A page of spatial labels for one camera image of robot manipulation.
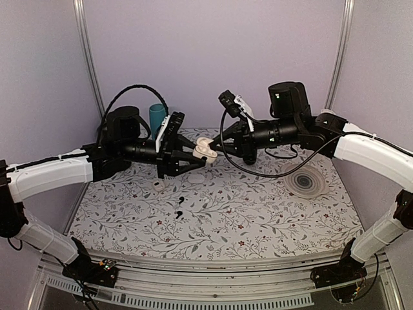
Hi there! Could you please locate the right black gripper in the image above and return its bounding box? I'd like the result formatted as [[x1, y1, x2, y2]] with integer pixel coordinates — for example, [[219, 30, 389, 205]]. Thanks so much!
[[209, 116, 300, 162]]

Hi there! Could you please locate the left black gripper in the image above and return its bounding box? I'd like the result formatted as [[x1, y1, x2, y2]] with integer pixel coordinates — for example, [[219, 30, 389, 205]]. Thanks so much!
[[119, 134, 208, 180]]

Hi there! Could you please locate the beige earbud charging case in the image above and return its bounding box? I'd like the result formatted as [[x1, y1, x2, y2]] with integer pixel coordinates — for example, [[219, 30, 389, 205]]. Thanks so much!
[[192, 137, 217, 164]]

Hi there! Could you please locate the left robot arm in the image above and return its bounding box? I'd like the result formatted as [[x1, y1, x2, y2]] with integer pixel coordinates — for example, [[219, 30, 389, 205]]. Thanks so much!
[[1, 106, 207, 280]]

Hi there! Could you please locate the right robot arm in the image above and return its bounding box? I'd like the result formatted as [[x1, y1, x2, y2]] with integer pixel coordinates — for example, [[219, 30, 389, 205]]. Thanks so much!
[[210, 81, 412, 282]]

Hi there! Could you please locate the white oval earbud case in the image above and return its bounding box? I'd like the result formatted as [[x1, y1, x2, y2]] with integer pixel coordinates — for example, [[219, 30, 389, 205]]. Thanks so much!
[[188, 174, 205, 184]]

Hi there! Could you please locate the small white earbud case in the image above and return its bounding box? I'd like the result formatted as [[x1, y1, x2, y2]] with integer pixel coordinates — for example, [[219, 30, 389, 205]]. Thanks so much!
[[152, 181, 165, 191]]

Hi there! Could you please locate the teal cylindrical cup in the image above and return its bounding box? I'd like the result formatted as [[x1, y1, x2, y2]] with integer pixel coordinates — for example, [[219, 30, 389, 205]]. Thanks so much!
[[149, 103, 166, 140]]

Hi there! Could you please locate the grey spiral ceramic plate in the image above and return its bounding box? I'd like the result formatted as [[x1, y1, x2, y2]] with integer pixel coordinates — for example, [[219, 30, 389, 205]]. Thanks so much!
[[282, 167, 328, 199]]

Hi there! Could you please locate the floral patterned table mat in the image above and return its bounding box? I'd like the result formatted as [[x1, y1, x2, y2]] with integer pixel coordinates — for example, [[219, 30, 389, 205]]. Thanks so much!
[[68, 146, 363, 260]]

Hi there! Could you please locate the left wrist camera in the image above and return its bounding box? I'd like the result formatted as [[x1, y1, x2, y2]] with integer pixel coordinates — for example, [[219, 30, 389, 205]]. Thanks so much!
[[155, 112, 185, 154]]

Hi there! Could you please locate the left black cable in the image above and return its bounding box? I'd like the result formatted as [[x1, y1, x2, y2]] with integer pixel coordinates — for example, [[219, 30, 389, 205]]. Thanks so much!
[[99, 84, 170, 143]]

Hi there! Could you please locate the black cable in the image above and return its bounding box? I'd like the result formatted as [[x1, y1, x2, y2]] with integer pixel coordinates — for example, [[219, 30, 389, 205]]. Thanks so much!
[[219, 109, 349, 179], [99, 84, 170, 143]]

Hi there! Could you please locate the right black cable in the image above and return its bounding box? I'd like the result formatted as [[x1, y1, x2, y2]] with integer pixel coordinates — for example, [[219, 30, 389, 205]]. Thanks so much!
[[219, 109, 349, 179]]

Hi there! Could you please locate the front aluminium rail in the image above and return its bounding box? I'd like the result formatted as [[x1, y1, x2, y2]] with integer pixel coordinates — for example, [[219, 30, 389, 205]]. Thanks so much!
[[27, 251, 404, 310]]

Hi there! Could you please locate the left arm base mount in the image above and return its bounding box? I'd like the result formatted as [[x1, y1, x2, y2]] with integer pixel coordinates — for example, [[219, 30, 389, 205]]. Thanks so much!
[[62, 257, 119, 288]]

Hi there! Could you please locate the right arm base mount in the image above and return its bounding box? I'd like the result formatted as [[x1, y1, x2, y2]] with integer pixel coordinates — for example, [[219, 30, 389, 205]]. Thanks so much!
[[310, 262, 367, 288]]

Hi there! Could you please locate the right aluminium frame post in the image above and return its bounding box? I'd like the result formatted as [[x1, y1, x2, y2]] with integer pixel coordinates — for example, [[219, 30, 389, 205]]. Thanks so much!
[[325, 0, 355, 110]]

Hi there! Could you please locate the aluminium frame post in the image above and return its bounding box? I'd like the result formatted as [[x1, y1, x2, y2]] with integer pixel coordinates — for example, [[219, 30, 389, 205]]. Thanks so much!
[[325, 0, 355, 110], [72, 0, 105, 118]]

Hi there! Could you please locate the left aluminium frame post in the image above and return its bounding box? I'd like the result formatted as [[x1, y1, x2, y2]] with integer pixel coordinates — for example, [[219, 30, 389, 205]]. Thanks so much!
[[72, 0, 105, 118]]

